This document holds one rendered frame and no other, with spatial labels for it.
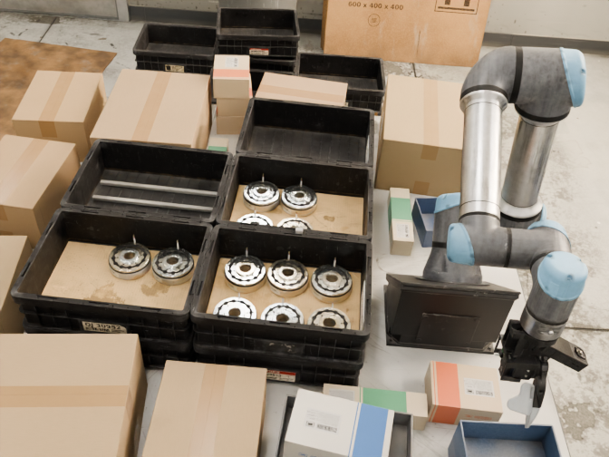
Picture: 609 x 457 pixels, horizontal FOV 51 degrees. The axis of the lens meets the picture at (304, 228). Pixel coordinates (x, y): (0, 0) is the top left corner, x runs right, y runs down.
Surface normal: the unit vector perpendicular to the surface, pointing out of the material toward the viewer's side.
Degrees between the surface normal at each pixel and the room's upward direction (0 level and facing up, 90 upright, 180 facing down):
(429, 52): 72
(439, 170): 90
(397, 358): 0
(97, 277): 0
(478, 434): 90
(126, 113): 0
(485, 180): 24
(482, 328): 90
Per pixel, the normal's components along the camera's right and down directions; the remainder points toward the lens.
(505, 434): -0.02, 0.69
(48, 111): 0.07, -0.72
